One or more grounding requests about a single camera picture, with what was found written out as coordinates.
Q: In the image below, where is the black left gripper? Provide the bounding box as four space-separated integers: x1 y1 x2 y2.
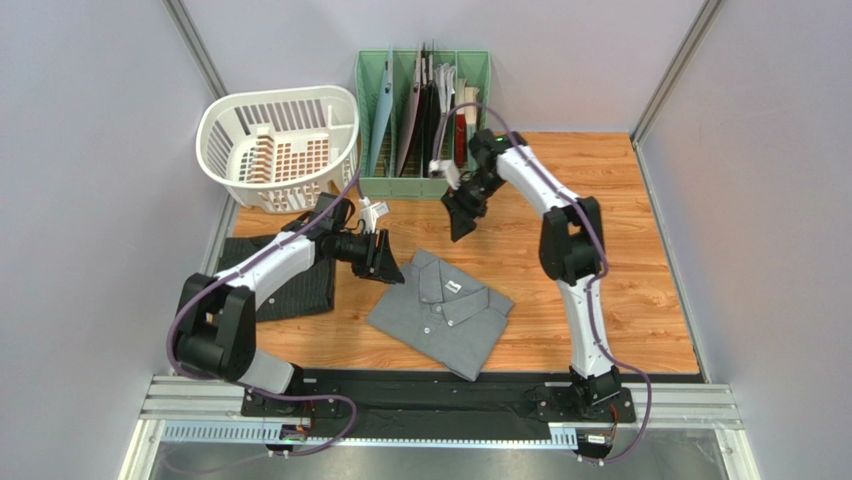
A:
332 227 406 284

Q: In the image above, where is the grey long sleeve shirt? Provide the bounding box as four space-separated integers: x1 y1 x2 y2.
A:
367 249 514 382

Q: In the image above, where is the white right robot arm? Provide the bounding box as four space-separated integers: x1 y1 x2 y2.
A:
428 129 621 405

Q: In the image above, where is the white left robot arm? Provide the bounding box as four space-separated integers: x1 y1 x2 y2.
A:
166 193 405 395

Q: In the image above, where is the dark striped folded shirt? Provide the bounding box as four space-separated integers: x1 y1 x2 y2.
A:
216 235 336 323

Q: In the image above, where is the black folder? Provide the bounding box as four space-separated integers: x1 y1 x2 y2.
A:
421 42 440 178

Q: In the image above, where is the red book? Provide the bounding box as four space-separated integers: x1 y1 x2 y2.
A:
454 77 467 170

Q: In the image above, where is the pink grey clipboard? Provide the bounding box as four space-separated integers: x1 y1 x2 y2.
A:
395 43 425 177

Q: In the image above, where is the teal book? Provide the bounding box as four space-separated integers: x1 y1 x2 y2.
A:
462 85 479 135

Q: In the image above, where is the light blue clipboard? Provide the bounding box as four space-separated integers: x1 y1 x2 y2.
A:
368 48 394 177

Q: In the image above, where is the green file organizer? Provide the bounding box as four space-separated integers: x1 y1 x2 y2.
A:
355 44 491 200

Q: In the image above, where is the white plastic laundry basket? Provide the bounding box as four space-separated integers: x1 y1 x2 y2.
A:
195 85 360 214

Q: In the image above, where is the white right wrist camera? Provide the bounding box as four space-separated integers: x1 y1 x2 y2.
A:
427 159 462 191

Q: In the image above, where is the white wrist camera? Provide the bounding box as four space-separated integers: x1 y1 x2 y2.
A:
427 159 462 191
358 197 390 233

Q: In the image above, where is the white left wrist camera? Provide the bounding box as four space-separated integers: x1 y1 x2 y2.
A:
358 197 390 233

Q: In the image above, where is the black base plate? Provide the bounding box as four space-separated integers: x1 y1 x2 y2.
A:
178 362 704 441

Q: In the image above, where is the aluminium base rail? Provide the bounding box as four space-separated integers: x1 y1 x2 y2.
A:
140 376 744 430

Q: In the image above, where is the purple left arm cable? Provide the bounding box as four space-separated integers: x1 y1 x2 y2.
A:
164 167 364 461

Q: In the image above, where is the white slotted cable duct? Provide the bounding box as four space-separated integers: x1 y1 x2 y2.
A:
160 420 579 450

